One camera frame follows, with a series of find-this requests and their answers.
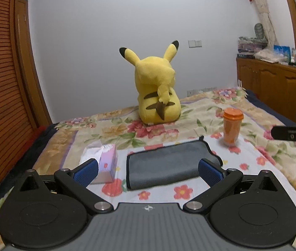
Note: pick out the orange lidded cup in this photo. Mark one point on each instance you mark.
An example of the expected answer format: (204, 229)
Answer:
(232, 120)

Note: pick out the yellow Pikachu plush toy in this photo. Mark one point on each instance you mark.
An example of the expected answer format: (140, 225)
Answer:
(154, 77)

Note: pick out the clutter pile on cabinet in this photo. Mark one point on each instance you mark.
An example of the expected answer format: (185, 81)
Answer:
(258, 48)

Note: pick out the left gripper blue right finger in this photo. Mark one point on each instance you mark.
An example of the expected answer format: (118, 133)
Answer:
(221, 182)

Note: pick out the pink tissue box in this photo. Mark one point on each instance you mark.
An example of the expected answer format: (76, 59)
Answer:
(106, 156)

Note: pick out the purple and grey towel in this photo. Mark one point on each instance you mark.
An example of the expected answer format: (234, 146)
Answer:
(167, 164)

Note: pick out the floral bed blanket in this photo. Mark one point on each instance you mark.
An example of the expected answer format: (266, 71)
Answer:
(142, 135)

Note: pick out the brown louvered wardrobe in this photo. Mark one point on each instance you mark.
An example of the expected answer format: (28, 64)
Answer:
(0, 83)

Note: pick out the brown wooden sideboard cabinet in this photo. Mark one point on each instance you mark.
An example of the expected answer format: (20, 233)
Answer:
(273, 84)

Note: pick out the white wall switch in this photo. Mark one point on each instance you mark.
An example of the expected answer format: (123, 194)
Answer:
(195, 44)

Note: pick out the white strawberry print cloth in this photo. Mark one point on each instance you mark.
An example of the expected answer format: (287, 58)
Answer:
(244, 157)

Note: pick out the beige patterned curtain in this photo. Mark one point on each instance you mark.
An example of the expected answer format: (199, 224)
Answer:
(265, 19)

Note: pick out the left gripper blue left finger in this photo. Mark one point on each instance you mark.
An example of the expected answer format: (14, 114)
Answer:
(74, 183)

